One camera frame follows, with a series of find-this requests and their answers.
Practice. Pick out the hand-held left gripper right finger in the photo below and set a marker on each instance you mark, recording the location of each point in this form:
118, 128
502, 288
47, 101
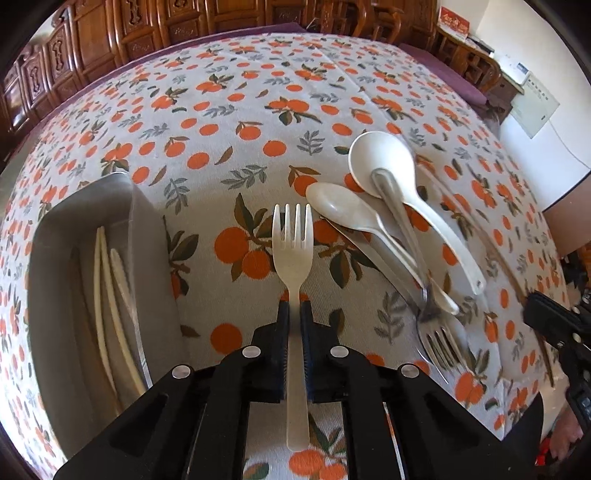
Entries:
308, 346

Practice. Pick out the large white spoon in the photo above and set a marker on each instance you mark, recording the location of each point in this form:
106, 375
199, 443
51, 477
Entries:
369, 152

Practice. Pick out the red desk calendar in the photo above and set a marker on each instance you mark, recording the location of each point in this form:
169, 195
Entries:
453, 22

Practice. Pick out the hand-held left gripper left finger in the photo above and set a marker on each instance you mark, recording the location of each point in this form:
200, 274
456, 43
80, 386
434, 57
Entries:
281, 346

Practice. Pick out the square purple seat cushion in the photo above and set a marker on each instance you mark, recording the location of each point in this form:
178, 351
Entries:
443, 69

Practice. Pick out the metal fork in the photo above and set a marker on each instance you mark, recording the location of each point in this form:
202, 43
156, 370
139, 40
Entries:
367, 254
392, 198

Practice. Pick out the white printed board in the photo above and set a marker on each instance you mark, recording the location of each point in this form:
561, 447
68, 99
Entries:
535, 106

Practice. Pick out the long purple sofa cushion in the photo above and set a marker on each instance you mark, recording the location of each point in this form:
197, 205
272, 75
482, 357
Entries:
286, 27

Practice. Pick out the carved wooden armchair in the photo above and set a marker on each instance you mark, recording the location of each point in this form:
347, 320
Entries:
471, 69

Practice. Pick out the carved wooden sofa bench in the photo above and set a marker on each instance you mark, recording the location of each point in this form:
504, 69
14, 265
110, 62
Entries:
92, 27

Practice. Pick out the small white spoon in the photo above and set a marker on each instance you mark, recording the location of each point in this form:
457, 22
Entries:
332, 203

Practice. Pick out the white plastic fork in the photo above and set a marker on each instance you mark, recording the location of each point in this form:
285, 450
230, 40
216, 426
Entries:
292, 258

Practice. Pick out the orange print tablecloth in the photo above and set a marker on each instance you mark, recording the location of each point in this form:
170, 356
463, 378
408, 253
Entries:
277, 92

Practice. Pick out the cream chopstick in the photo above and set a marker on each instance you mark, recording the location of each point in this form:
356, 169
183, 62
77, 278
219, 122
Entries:
122, 281
121, 323
102, 314

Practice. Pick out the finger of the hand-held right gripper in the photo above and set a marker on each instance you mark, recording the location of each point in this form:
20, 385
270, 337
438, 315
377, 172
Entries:
545, 314

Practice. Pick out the person's right hand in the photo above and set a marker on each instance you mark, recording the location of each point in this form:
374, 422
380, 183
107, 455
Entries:
568, 434

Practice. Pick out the wooden side table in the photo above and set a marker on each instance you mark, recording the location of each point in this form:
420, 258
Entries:
505, 92

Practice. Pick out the grey metal tray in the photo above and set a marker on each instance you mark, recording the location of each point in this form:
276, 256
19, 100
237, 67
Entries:
60, 300

